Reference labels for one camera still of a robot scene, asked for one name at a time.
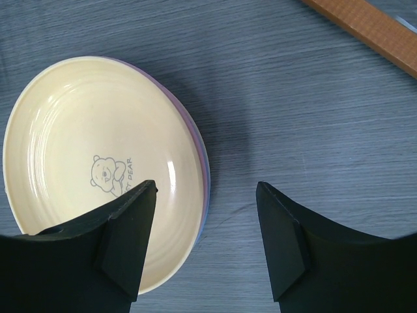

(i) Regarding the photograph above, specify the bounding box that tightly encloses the orange plate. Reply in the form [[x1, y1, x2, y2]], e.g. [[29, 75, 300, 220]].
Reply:
[[3, 56, 204, 294]]

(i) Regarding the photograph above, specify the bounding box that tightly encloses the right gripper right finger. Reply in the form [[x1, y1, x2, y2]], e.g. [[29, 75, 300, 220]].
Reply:
[[256, 182, 416, 312]]

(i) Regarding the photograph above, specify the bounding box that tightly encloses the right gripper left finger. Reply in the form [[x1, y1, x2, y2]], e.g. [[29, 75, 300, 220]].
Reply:
[[1, 180, 158, 312]]

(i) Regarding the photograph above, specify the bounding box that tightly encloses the orange wooden shelf rack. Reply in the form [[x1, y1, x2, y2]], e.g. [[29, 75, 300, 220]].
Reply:
[[305, 0, 416, 78]]

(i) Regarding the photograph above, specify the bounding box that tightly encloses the pink plate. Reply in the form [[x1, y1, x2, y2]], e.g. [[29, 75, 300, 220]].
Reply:
[[104, 55, 209, 229]]

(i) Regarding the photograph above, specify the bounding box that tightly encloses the blue plate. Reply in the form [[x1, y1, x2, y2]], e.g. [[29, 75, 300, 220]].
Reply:
[[194, 136, 211, 245]]

